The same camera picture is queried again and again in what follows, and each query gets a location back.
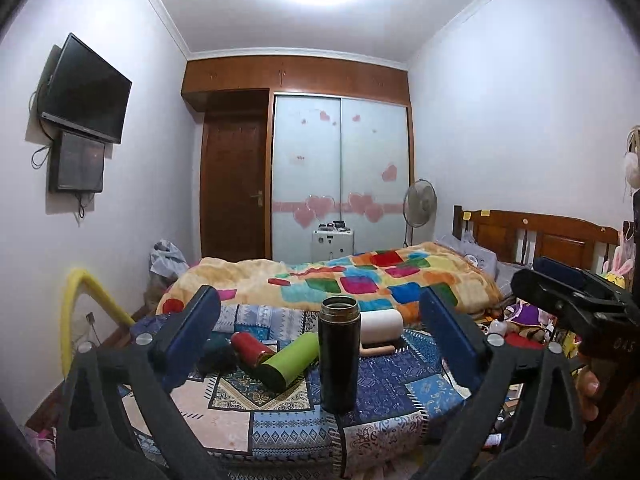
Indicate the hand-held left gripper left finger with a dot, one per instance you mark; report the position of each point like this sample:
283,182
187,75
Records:
197,320

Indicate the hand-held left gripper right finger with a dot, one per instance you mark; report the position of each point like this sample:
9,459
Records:
445,332

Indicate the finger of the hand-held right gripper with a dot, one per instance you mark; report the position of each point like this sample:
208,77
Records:
542,292
560,267

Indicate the dark green cup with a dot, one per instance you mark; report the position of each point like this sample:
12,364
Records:
217,355

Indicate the red cup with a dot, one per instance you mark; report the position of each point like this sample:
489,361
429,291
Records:
252,352

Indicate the black cup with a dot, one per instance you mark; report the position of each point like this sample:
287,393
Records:
338,355

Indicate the person's right hand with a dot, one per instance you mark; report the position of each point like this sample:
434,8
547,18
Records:
589,395

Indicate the purple plush toy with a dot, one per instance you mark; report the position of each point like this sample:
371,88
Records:
527,314

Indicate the grey pillow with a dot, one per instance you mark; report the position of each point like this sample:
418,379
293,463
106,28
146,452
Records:
510,277

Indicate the wooden bed headboard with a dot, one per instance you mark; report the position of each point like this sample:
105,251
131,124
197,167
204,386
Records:
550,232

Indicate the pink rabbit plush toy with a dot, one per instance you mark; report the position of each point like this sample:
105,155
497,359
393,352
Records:
620,267

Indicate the grey cloth pile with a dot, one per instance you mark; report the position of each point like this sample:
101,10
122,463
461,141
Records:
167,260

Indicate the colourful checked quilt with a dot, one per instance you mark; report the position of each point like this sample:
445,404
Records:
280,280

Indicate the yellow foam tube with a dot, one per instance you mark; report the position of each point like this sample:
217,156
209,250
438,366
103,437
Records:
75,290

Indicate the standing electric fan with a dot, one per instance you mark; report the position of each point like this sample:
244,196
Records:
420,205

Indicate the patchwork blue blanket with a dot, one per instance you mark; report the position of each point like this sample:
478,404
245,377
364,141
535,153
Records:
280,425

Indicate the brown wooden door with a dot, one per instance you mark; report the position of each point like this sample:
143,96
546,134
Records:
235,185

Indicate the white box appliance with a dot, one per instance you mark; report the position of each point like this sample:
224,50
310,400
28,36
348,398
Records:
332,247

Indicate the wooden wardrobe with glass doors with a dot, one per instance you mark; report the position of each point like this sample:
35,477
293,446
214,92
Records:
340,160

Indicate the wall socket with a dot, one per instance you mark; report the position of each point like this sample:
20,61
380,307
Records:
90,320

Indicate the small black wall monitor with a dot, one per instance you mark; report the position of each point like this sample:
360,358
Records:
77,160

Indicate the wall-mounted black television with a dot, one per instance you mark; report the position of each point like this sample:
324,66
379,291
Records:
87,92

